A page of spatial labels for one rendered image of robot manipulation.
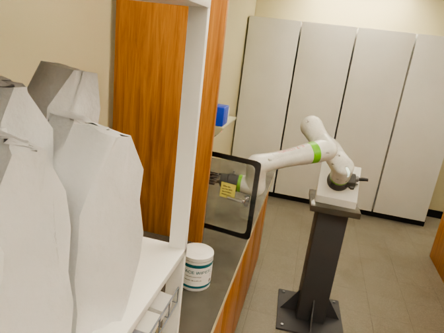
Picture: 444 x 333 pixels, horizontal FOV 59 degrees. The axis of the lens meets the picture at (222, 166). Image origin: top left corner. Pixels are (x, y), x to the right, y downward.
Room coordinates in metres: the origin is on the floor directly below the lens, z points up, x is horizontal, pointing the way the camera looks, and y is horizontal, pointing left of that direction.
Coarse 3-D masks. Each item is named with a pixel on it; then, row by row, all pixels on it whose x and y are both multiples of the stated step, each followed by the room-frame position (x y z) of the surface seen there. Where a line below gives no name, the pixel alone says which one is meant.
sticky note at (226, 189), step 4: (224, 184) 1.77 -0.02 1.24; (228, 184) 1.76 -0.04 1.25; (232, 184) 1.75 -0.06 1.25; (224, 188) 1.76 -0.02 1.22; (228, 188) 1.76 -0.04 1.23; (232, 188) 1.75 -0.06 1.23; (220, 192) 1.77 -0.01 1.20; (224, 192) 1.76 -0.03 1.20; (228, 192) 1.76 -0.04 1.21; (232, 192) 1.75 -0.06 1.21; (224, 196) 1.76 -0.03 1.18; (232, 196) 1.75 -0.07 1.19
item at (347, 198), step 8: (320, 168) 2.60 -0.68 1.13; (328, 168) 2.59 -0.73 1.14; (360, 168) 2.58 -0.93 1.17; (320, 176) 2.55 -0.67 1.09; (320, 184) 2.51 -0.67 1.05; (320, 192) 2.47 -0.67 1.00; (328, 192) 2.47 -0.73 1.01; (336, 192) 2.47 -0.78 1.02; (344, 192) 2.46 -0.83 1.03; (352, 192) 2.46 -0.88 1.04; (320, 200) 2.46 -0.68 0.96; (328, 200) 2.45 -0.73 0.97; (336, 200) 2.43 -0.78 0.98; (344, 200) 2.42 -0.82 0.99; (352, 200) 2.42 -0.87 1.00; (352, 208) 2.41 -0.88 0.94
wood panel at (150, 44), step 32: (128, 0) 1.80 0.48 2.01; (224, 0) 1.72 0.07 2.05; (128, 32) 1.80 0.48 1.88; (160, 32) 1.77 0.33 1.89; (224, 32) 1.72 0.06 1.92; (128, 64) 1.80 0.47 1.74; (160, 64) 1.77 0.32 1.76; (128, 96) 1.80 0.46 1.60; (160, 96) 1.77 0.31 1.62; (128, 128) 1.80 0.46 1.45; (160, 128) 1.77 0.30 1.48; (160, 160) 1.77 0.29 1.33; (160, 192) 1.76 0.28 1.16; (192, 192) 1.73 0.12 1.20; (160, 224) 1.76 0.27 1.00; (192, 224) 1.73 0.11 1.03
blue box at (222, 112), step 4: (220, 104) 1.88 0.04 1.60; (224, 104) 1.90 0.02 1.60; (220, 108) 1.81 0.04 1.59; (224, 108) 1.81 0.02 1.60; (228, 108) 1.89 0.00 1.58; (220, 112) 1.81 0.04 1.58; (224, 112) 1.82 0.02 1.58; (216, 116) 1.81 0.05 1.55; (220, 116) 1.81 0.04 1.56; (224, 116) 1.82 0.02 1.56; (216, 120) 1.81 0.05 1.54; (220, 120) 1.81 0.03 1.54; (224, 120) 1.83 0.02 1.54; (216, 124) 1.81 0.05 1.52; (220, 124) 1.81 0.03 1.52; (224, 124) 1.84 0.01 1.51
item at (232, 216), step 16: (224, 160) 1.77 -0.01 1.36; (240, 160) 1.74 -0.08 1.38; (224, 176) 1.77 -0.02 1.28; (240, 176) 1.74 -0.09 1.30; (256, 176) 1.72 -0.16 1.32; (208, 192) 1.79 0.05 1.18; (240, 192) 1.74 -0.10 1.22; (256, 192) 1.71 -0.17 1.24; (208, 208) 1.79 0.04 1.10; (224, 208) 1.76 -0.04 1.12; (240, 208) 1.73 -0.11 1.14; (208, 224) 1.78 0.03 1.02; (224, 224) 1.76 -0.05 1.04; (240, 224) 1.73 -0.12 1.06
